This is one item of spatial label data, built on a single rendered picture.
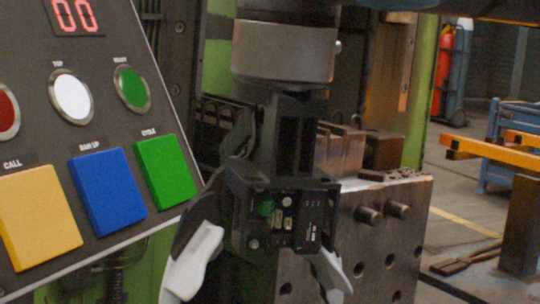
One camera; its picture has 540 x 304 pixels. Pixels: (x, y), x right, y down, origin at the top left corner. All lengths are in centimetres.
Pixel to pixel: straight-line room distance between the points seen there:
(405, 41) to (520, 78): 882
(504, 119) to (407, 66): 360
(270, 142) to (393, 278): 84
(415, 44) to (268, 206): 106
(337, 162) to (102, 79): 55
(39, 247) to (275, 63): 24
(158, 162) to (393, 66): 82
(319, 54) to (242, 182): 10
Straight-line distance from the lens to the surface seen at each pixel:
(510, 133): 160
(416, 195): 124
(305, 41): 46
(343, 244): 112
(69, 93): 65
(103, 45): 73
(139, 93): 73
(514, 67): 1033
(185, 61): 108
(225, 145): 58
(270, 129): 45
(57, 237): 57
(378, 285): 124
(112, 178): 64
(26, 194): 56
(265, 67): 46
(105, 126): 67
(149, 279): 114
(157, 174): 70
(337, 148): 114
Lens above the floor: 119
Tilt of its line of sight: 12 degrees down
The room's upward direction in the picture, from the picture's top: 6 degrees clockwise
